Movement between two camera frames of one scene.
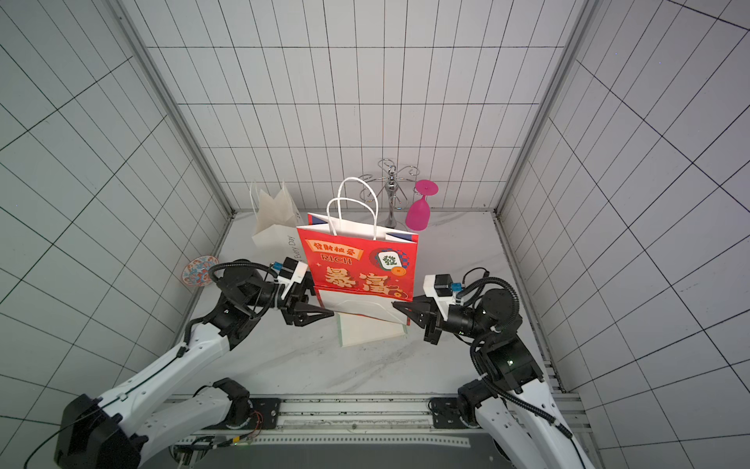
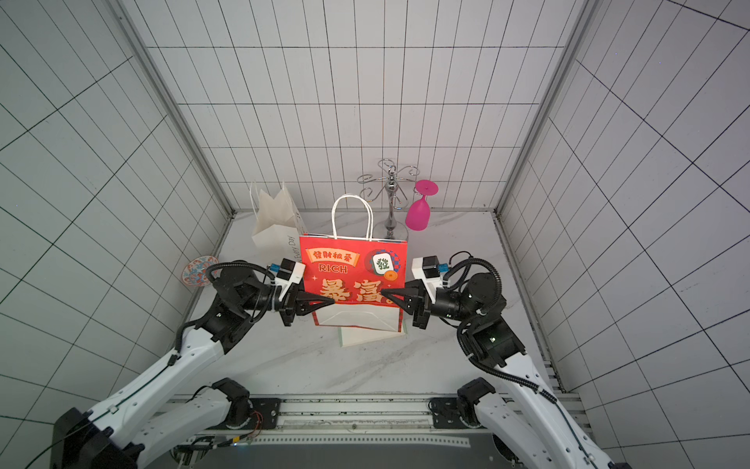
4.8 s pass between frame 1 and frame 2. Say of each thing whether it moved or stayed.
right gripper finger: moved
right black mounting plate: stayed
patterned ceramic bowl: stayed
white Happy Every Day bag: stayed
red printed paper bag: moved
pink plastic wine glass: stayed
